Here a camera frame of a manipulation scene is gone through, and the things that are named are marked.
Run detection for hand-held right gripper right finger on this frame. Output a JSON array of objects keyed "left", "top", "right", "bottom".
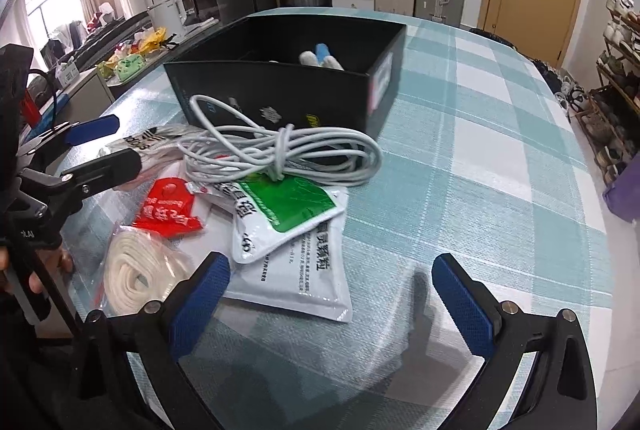
[{"left": 431, "top": 253, "right": 598, "bottom": 430}]

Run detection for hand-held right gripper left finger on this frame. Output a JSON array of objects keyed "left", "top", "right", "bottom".
[{"left": 80, "top": 251, "right": 232, "bottom": 430}]

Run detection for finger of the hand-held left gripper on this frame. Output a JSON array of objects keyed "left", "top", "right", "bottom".
[
  {"left": 17, "top": 114, "right": 121, "bottom": 161},
  {"left": 20, "top": 148, "right": 144, "bottom": 213}
]

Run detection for black print shoelace bag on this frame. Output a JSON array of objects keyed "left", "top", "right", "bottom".
[{"left": 100, "top": 124, "right": 201, "bottom": 191}]

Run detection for red packet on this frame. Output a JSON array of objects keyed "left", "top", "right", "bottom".
[{"left": 132, "top": 177, "right": 207, "bottom": 238}]

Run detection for bag of cream shoelaces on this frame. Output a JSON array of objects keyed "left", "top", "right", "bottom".
[{"left": 92, "top": 220, "right": 201, "bottom": 316}]

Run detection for small white sachet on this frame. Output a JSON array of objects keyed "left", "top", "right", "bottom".
[{"left": 189, "top": 180, "right": 242, "bottom": 217}]

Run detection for green white medicine packet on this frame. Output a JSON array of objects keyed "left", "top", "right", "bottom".
[{"left": 232, "top": 173, "right": 349, "bottom": 265}]

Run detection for black cardboard box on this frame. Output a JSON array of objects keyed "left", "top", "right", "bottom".
[{"left": 163, "top": 14, "right": 407, "bottom": 138}]

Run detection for white cable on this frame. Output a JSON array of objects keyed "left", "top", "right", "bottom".
[{"left": 177, "top": 94, "right": 383, "bottom": 187}]

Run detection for blue white soft roll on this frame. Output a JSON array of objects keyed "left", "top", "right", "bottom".
[{"left": 298, "top": 43, "right": 346, "bottom": 71}]

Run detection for person's left hand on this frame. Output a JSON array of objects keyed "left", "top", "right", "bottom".
[{"left": 0, "top": 244, "right": 76, "bottom": 311}]

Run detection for grey side cabinet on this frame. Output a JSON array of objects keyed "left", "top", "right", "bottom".
[{"left": 30, "top": 13, "right": 221, "bottom": 121}]

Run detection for green snack packet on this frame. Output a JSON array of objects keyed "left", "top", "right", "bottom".
[{"left": 116, "top": 55, "right": 151, "bottom": 84}]

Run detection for yellow plastic bag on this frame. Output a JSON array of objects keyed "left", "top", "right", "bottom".
[{"left": 135, "top": 28, "right": 168, "bottom": 54}]

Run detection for white appliance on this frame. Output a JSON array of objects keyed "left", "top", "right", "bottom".
[{"left": 150, "top": 0, "right": 188, "bottom": 34}]

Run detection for checked teal tablecloth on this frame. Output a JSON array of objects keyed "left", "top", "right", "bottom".
[{"left": 30, "top": 8, "right": 616, "bottom": 430}]

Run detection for purple bag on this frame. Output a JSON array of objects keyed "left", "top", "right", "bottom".
[{"left": 602, "top": 170, "right": 640, "bottom": 226}]

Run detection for shoes on floor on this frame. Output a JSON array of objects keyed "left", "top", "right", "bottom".
[{"left": 532, "top": 60, "right": 591, "bottom": 111}]

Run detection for wooden shoe rack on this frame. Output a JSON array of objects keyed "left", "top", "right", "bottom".
[{"left": 582, "top": 0, "right": 640, "bottom": 181}]

